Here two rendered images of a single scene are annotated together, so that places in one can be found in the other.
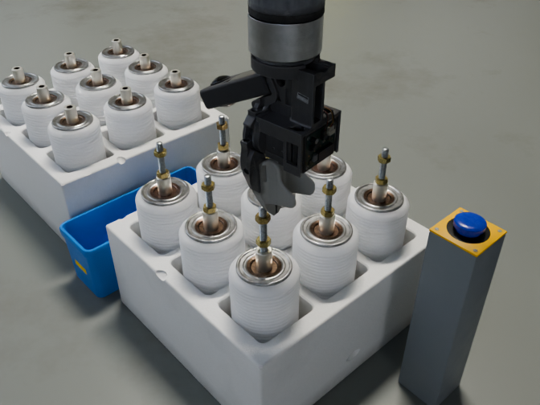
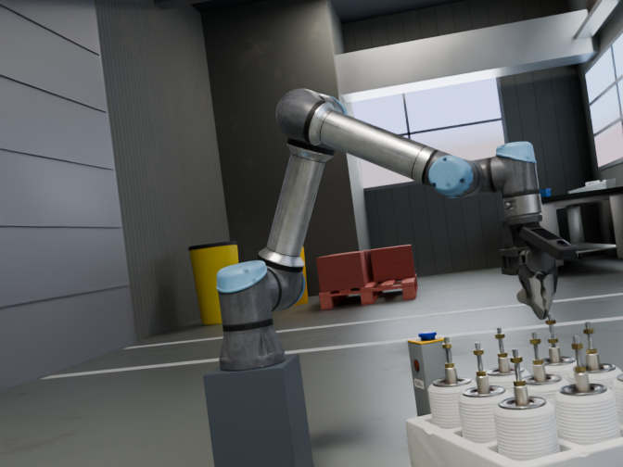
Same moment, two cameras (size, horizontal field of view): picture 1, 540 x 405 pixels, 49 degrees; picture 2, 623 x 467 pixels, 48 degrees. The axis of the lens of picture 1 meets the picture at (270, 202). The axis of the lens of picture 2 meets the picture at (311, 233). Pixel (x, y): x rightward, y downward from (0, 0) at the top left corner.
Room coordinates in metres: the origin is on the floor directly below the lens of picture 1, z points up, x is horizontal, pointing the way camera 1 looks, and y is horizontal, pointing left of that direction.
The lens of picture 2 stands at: (2.07, 0.20, 0.54)
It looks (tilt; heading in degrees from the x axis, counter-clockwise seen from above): 1 degrees up; 205
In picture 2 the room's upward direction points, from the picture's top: 7 degrees counter-clockwise
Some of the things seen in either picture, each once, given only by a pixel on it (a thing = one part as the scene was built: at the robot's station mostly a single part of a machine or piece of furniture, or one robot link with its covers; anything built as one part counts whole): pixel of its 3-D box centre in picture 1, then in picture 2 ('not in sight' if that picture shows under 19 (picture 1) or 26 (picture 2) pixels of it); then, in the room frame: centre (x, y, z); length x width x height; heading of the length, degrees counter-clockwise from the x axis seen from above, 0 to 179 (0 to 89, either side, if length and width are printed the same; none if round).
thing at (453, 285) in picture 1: (446, 316); (437, 410); (0.58, -0.25, 0.16); 0.07 x 0.07 x 0.31; 42
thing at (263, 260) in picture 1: (263, 259); (554, 355); (0.58, 0.01, 0.26); 0.02 x 0.02 x 0.03
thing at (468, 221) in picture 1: (468, 227); (427, 336); (0.58, -0.25, 0.32); 0.04 x 0.04 x 0.02
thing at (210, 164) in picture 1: (223, 164); (583, 390); (0.83, 0.08, 0.25); 0.08 x 0.08 x 0.01
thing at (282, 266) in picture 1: (263, 266); (555, 361); (0.58, 0.01, 0.25); 0.08 x 0.08 x 0.01
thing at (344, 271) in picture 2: not in sight; (370, 273); (-4.25, -2.19, 0.23); 1.27 x 0.88 x 0.46; 18
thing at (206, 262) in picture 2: not in sight; (217, 282); (-3.28, -3.29, 0.35); 0.46 x 0.45 x 0.71; 14
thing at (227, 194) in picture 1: (226, 207); (591, 444); (0.83, 0.08, 0.16); 0.10 x 0.10 x 0.18
